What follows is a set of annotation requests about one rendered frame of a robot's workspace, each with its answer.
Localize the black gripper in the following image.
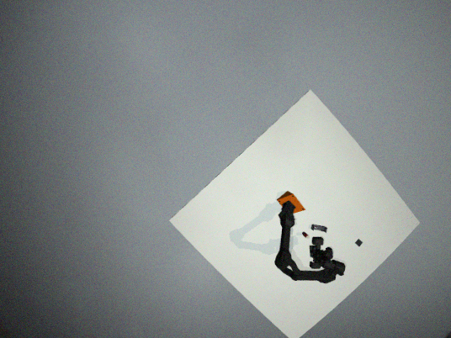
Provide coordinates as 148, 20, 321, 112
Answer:
309, 237, 327, 269

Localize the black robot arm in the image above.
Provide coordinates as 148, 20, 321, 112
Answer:
274, 201, 345, 284

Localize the black battery holder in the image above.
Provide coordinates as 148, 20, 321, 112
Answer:
310, 224, 327, 233

